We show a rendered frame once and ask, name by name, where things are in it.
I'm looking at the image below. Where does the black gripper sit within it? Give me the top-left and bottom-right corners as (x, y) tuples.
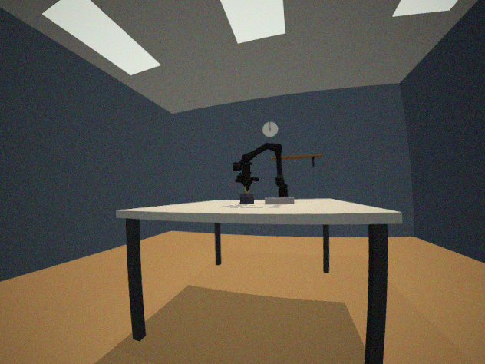
(236, 170), (259, 191)

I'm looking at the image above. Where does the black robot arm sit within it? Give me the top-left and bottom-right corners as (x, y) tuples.
(233, 142), (288, 197)

